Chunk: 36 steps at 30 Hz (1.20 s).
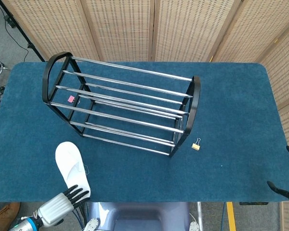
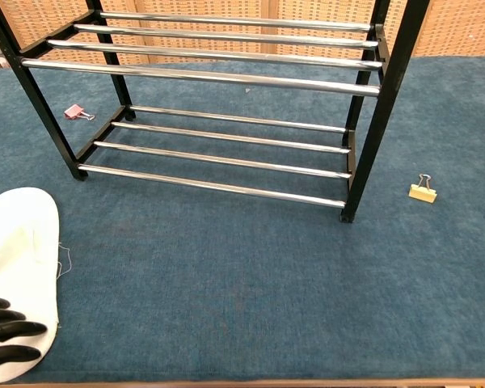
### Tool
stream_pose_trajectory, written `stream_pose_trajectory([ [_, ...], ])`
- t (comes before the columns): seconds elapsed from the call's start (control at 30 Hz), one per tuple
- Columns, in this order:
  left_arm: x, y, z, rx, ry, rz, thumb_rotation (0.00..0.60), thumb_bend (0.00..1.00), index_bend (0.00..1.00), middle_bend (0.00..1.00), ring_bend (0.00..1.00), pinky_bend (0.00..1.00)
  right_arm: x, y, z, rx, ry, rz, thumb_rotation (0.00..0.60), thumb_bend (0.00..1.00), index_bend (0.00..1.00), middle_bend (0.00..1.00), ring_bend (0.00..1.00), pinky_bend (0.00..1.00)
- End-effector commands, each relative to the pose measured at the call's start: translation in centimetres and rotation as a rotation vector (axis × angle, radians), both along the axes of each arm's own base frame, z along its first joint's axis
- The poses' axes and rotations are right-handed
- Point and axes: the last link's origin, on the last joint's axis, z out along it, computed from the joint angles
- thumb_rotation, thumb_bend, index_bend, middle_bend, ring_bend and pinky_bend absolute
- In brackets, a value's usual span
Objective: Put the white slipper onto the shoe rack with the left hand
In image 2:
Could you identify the left black-fingered robot hand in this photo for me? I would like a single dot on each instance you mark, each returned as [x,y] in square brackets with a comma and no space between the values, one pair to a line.
[8,331]

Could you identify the white slipper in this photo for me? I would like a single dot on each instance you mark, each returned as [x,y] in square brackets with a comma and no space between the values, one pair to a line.
[20,250]

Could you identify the black shoe rack chrome bars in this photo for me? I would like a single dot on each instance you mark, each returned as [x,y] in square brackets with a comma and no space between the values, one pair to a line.
[402,60]

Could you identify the pink tag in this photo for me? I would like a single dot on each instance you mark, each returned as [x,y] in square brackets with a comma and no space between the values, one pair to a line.
[73,112]

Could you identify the blue carpet table mat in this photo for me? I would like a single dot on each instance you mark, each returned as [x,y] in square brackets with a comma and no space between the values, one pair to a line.
[246,283]

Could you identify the yellow binder clip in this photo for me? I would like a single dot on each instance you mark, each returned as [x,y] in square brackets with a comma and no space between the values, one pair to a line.
[422,196]

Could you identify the woven wooden folding screen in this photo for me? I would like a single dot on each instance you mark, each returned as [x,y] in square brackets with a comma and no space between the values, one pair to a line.
[307,8]

